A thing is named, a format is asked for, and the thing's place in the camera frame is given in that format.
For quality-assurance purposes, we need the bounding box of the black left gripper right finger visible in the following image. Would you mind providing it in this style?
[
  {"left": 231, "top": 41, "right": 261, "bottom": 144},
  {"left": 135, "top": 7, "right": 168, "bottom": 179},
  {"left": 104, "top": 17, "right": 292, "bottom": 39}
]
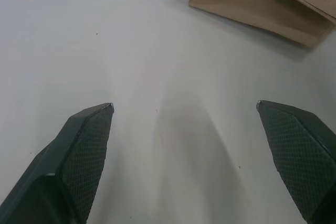
[{"left": 256, "top": 100, "right": 336, "bottom": 224}]

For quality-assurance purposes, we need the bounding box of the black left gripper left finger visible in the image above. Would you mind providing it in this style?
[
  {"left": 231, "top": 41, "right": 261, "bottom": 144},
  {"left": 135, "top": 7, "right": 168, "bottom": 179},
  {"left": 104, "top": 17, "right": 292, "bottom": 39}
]
[{"left": 0, "top": 102, "right": 115, "bottom": 224}]

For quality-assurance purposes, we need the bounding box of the brown paper bag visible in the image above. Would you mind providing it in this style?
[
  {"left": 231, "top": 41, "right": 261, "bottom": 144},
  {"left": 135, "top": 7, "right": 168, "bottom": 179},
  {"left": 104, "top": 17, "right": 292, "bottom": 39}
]
[{"left": 188, "top": 0, "right": 336, "bottom": 49}]

